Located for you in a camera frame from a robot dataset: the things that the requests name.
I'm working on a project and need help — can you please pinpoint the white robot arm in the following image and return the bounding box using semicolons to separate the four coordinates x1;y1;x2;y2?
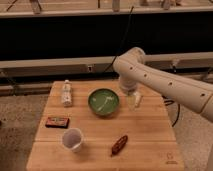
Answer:
113;47;213;123

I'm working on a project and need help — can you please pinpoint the green bowl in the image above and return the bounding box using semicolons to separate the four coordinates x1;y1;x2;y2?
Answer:
88;88;120;117

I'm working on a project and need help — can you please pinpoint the brown sausage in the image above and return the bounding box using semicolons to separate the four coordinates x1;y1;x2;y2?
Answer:
111;135;128;156

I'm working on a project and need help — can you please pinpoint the small white bottle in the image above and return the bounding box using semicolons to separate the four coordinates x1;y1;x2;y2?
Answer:
61;80;72;107

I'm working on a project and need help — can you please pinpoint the red black flat box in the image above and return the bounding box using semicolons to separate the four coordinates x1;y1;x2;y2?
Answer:
45;117;69;128

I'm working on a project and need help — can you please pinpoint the black cable beside table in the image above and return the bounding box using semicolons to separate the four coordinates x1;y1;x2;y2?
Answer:
162;95;181;128

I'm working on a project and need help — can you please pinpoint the black hanging cable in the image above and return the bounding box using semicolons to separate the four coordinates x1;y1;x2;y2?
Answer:
101;4;135;74

